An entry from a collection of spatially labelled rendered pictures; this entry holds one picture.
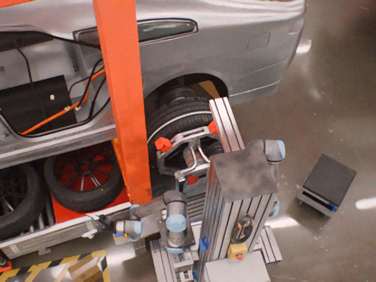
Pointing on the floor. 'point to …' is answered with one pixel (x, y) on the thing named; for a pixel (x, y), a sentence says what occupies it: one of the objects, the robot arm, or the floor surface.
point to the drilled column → (139, 246)
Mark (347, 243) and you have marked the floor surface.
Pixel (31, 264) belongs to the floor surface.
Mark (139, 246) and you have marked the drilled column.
